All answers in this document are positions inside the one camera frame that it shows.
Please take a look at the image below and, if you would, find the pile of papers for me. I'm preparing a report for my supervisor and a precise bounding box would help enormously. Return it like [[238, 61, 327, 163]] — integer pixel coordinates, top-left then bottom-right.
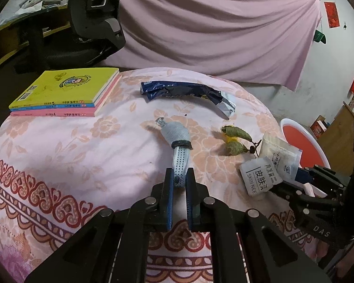
[[15, 0, 69, 14]]

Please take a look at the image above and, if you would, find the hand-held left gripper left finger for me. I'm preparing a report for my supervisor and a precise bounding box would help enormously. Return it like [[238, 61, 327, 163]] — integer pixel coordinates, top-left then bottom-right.
[[24, 167, 173, 283]]

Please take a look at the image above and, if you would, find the dried leafy twig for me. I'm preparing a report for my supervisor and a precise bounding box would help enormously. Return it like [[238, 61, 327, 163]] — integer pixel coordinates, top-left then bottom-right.
[[221, 125, 262, 157]]

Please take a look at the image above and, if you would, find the dark blue snack wrapper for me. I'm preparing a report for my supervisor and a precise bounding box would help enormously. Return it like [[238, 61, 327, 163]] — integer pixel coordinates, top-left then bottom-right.
[[140, 81, 236, 121]]

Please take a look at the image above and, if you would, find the red paper wall envelope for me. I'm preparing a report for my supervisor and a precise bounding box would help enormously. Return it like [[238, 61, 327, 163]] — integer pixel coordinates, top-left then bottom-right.
[[324, 1, 341, 29]]

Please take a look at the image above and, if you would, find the plain white sachet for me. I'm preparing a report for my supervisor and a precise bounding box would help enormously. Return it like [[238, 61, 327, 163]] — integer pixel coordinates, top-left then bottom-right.
[[259, 132, 302, 180]]

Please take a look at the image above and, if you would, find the wooden desk with shelf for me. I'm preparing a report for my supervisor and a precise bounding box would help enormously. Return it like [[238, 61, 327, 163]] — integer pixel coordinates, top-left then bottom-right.
[[0, 3, 75, 75]]

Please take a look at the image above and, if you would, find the pink hanging cloth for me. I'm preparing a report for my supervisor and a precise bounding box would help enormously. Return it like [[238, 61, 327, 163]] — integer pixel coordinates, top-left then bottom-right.
[[103, 0, 324, 92]]

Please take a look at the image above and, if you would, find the thin blue book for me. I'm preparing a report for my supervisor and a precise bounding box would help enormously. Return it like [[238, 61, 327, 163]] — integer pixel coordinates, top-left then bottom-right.
[[10, 105, 97, 110]]

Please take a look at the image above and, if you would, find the black office chair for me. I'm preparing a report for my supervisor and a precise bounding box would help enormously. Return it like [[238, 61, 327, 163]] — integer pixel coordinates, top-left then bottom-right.
[[18, 0, 127, 75]]

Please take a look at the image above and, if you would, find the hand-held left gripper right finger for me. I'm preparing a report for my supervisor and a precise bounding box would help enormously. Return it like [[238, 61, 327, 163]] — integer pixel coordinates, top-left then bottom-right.
[[185, 167, 332, 283]]

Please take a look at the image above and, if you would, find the white sachet with black label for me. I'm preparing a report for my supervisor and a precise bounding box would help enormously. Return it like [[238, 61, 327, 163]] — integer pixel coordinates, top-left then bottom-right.
[[240, 156, 283, 197]]

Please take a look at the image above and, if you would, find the person's right hand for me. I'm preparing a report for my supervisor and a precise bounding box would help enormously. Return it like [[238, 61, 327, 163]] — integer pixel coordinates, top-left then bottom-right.
[[314, 237, 354, 282]]

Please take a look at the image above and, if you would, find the red cardboard box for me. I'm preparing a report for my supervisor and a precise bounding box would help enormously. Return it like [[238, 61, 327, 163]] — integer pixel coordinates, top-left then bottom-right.
[[309, 115, 328, 140]]

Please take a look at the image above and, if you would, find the red bucket with white rim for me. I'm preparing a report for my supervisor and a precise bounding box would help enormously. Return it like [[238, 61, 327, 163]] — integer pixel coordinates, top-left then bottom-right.
[[280, 118, 331, 199]]

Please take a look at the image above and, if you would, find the wooden cabinet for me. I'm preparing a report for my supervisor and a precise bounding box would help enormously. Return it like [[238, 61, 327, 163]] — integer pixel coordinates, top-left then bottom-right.
[[324, 100, 354, 173]]

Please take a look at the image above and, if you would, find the green hanging cloth item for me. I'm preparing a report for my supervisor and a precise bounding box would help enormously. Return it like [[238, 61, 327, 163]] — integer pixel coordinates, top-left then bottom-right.
[[313, 30, 328, 44]]

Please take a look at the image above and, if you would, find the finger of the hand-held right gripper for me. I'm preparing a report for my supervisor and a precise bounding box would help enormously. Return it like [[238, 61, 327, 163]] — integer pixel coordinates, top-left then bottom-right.
[[294, 166, 350, 190], [268, 182, 343, 211]]

